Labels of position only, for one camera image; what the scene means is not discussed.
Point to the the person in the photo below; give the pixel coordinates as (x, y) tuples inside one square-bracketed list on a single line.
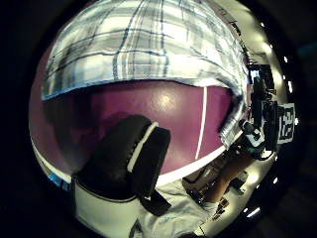
[(178, 214)]

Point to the white marker cube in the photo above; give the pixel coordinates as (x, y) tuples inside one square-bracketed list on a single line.
[(286, 124)]

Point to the plaid blue white cloth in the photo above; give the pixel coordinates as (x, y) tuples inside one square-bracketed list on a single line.
[(148, 43)]

